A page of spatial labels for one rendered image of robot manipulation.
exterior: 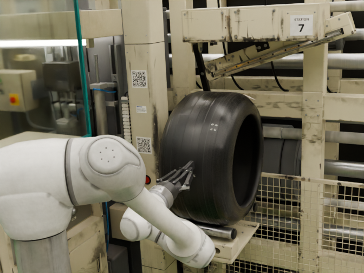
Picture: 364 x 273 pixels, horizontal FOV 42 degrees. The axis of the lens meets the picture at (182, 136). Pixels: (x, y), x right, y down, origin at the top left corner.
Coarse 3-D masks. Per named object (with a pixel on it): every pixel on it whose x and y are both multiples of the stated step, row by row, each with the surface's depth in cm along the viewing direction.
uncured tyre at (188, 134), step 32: (192, 96) 191; (224, 96) 186; (192, 128) 178; (224, 128) 175; (256, 128) 207; (160, 160) 184; (192, 160) 175; (224, 160) 173; (256, 160) 218; (192, 192) 178; (224, 192) 176; (256, 192) 209; (224, 224) 189
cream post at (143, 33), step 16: (128, 0) 190; (144, 0) 187; (160, 0) 196; (128, 16) 192; (144, 16) 189; (160, 16) 197; (128, 32) 194; (144, 32) 191; (160, 32) 198; (128, 48) 196; (144, 48) 193; (160, 48) 199; (128, 64) 198; (144, 64) 195; (160, 64) 200; (128, 80) 200; (160, 80) 201; (144, 96) 199; (160, 96) 202; (160, 112) 203; (144, 128) 203; (160, 128) 204; (144, 160) 207; (144, 240) 219; (144, 256) 221; (160, 256) 217; (144, 272) 224; (160, 272) 220; (176, 272) 230
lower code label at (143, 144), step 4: (136, 136) 206; (136, 140) 206; (140, 140) 205; (144, 140) 204; (148, 140) 203; (136, 144) 207; (140, 144) 206; (144, 144) 205; (148, 144) 204; (140, 148) 206; (144, 148) 206; (148, 148) 205; (140, 152) 207; (144, 152) 206; (148, 152) 205
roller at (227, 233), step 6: (192, 222) 197; (198, 222) 197; (204, 228) 193; (210, 228) 192; (216, 228) 192; (222, 228) 191; (228, 228) 190; (210, 234) 193; (216, 234) 191; (222, 234) 190; (228, 234) 189; (234, 234) 189
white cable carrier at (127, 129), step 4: (124, 96) 207; (128, 96) 207; (124, 104) 206; (128, 104) 208; (124, 108) 206; (128, 108) 206; (124, 112) 207; (128, 112) 206; (124, 116) 207; (128, 116) 206; (124, 120) 208; (128, 120) 207; (124, 124) 208; (128, 124) 207; (128, 128) 209; (128, 132) 209; (124, 136) 210; (128, 136) 209; (128, 140) 210
